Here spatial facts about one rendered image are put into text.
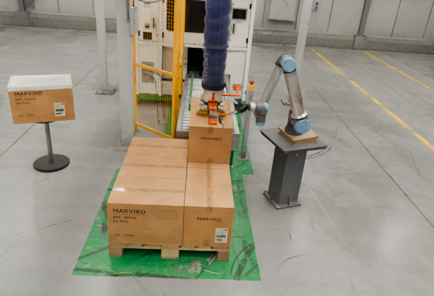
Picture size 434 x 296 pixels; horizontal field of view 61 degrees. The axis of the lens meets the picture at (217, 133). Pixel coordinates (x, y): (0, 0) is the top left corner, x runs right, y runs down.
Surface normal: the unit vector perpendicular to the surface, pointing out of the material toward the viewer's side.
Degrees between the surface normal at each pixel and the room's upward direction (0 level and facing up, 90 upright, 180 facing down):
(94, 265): 0
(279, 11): 90
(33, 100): 90
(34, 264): 0
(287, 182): 90
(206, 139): 97
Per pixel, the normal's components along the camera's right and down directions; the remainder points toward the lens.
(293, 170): 0.36, 0.41
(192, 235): 0.04, 0.42
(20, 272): 0.07, -0.91
